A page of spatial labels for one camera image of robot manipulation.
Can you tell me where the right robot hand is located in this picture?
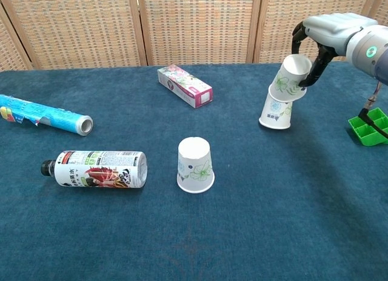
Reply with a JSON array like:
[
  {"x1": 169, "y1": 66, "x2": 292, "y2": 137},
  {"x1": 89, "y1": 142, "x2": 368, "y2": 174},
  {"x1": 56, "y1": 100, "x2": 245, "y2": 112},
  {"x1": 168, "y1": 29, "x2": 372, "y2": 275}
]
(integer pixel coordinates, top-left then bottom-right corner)
[{"x1": 291, "y1": 13, "x2": 380, "y2": 88}]

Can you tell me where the woven bamboo folding screen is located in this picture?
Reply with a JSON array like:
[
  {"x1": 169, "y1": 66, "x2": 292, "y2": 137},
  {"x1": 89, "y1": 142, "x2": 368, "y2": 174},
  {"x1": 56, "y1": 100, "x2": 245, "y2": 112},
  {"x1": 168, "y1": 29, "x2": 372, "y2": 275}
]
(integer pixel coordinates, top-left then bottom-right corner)
[{"x1": 0, "y1": 0, "x2": 388, "y2": 71}]

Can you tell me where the floral pink carton box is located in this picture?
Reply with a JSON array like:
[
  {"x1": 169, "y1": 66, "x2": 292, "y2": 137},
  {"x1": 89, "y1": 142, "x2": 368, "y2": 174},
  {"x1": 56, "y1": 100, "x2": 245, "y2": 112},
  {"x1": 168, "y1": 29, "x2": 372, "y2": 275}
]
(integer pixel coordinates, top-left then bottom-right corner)
[{"x1": 156, "y1": 64, "x2": 213, "y2": 109}]

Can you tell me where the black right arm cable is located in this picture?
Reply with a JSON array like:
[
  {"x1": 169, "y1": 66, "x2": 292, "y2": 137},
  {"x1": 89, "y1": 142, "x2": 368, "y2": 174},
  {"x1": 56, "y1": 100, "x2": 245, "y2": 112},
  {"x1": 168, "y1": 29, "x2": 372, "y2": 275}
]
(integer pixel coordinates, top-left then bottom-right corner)
[{"x1": 358, "y1": 80, "x2": 388, "y2": 142}]

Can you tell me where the green plastic grid tray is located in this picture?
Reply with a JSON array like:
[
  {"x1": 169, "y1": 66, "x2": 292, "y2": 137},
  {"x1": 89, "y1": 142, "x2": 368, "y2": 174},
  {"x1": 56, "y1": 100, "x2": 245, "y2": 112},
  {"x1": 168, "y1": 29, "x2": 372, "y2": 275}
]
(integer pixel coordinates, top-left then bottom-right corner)
[{"x1": 347, "y1": 107, "x2": 388, "y2": 147}]

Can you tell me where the blue wrapped foil roll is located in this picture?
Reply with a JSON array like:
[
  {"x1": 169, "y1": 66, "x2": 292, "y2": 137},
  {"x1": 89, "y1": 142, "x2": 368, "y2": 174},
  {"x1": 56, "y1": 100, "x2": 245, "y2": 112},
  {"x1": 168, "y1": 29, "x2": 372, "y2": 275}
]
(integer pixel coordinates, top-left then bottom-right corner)
[{"x1": 0, "y1": 94, "x2": 94, "y2": 137}]

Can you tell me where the white floral paper cup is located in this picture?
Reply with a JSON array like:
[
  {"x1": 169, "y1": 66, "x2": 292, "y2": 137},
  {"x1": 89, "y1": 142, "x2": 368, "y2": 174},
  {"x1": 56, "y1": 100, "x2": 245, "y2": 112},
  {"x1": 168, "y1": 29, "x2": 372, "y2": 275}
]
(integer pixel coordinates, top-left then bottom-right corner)
[
  {"x1": 176, "y1": 136, "x2": 215, "y2": 194},
  {"x1": 269, "y1": 54, "x2": 313, "y2": 102},
  {"x1": 258, "y1": 91, "x2": 293, "y2": 130}
]

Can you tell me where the white labelled drink bottle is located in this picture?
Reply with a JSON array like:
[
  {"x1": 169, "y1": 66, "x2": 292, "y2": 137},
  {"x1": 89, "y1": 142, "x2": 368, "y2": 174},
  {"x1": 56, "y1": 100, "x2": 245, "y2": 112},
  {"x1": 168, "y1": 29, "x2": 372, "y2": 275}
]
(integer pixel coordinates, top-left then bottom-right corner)
[{"x1": 41, "y1": 150, "x2": 149, "y2": 190}]

